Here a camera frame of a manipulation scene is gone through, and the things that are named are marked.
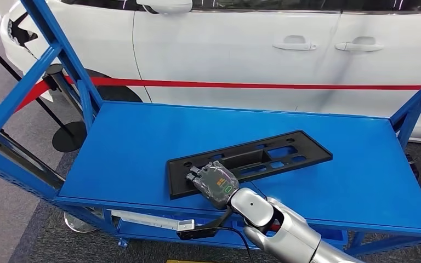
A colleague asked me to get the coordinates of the white car door handle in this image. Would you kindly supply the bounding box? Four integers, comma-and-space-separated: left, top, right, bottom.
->
334, 36, 385, 53
272, 35, 319, 52

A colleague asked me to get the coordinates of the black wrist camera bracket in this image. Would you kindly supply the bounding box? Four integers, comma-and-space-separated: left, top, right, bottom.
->
177, 205, 235, 241

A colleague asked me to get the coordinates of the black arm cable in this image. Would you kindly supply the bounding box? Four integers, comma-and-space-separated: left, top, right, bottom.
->
215, 225, 257, 263

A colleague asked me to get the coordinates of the car headlight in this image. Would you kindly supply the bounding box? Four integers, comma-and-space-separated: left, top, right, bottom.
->
7, 13, 39, 46

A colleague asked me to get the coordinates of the white car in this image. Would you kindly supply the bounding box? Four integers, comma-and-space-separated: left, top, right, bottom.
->
0, 0, 421, 145

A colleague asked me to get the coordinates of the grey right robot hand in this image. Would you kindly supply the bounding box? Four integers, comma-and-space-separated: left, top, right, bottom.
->
186, 161, 240, 210

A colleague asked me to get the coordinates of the white car side mirror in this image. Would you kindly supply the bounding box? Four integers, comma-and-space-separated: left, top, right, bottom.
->
136, 0, 194, 15

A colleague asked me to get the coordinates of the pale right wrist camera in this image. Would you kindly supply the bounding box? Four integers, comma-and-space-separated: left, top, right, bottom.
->
175, 219, 196, 233

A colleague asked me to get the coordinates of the black stanchion post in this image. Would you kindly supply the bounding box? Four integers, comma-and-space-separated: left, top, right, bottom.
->
0, 32, 87, 153

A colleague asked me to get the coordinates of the red barrier belt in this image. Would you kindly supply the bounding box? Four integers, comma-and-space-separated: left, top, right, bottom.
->
0, 76, 421, 119

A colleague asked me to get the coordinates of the white plastic bin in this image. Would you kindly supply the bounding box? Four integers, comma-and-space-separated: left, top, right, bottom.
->
110, 209, 197, 231

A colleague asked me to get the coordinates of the black car wheel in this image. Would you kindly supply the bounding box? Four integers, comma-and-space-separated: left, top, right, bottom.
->
83, 68, 143, 104

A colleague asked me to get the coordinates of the blue metal shelf rack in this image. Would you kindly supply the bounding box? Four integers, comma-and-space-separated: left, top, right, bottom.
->
0, 0, 421, 263

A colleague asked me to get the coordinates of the black plastic plate frame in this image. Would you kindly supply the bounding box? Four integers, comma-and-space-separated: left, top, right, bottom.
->
166, 130, 334, 201

